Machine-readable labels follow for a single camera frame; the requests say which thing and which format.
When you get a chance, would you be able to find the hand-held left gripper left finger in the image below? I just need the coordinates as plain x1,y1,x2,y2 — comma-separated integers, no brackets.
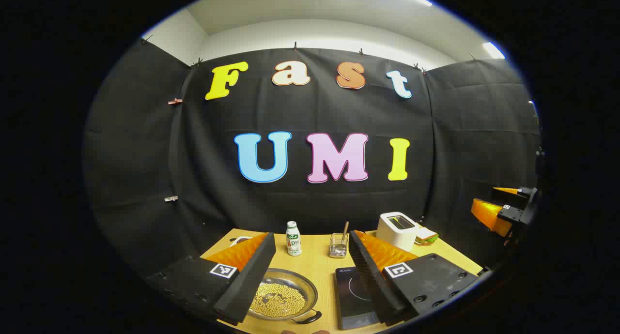
145,232,277,326

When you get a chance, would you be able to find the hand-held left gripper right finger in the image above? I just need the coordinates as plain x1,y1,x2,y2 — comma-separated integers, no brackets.
349,230,480,325

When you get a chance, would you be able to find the black induction cooktop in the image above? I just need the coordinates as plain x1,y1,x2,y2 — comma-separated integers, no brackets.
335,266,381,331

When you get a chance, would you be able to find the steel pot with black handle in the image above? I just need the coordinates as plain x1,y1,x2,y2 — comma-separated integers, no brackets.
247,268,322,324

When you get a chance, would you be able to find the pile of yellow soybeans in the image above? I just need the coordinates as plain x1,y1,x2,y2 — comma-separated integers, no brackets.
251,283,307,319

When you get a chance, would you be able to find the white toaster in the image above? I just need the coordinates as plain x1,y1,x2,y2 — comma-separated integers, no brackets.
376,212,419,252

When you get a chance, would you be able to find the white drink bottle green label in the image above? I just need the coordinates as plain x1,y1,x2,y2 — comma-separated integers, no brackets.
286,221,302,257

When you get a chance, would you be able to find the black backdrop cloth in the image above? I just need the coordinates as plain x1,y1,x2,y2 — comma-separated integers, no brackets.
82,39,542,276

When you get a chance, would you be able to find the row of small dark clips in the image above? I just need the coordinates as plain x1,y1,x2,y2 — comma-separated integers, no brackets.
140,34,478,74

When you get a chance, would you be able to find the wire mesh utensil basket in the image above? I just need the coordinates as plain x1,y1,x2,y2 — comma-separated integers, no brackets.
329,233,349,258

